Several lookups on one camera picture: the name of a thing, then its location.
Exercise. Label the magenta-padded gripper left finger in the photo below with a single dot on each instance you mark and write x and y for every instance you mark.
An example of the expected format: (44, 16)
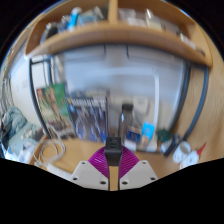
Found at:
(88, 175)

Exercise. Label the black charger block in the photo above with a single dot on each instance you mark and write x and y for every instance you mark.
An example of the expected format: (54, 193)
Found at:
(113, 150)

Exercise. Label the dark green round object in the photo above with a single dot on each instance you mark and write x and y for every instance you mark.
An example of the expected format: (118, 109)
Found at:
(164, 135)

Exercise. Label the white mug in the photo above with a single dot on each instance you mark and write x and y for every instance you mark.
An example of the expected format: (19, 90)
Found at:
(181, 151)

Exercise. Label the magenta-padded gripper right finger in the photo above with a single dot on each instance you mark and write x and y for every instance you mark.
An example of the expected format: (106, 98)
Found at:
(138, 175)

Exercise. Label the green toy figure box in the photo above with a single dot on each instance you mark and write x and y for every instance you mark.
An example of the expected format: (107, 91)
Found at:
(53, 106)

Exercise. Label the white pump bottle red cap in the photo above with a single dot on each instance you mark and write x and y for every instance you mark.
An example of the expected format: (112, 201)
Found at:
(191, 158)

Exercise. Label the black cylindrical gadget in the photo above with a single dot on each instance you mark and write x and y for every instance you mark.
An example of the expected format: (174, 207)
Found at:
(171, 145)

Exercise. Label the teal blanket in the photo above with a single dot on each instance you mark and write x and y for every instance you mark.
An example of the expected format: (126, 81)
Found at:
(15, 126)

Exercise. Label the grey transparent bottle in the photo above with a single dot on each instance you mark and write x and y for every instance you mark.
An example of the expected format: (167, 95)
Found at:
(127, 120)

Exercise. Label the wooden shelf unit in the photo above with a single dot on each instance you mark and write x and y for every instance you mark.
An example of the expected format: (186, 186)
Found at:
(113, 35)

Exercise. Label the blue robot model box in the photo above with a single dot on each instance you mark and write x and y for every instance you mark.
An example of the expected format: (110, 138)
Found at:
(88, 116)

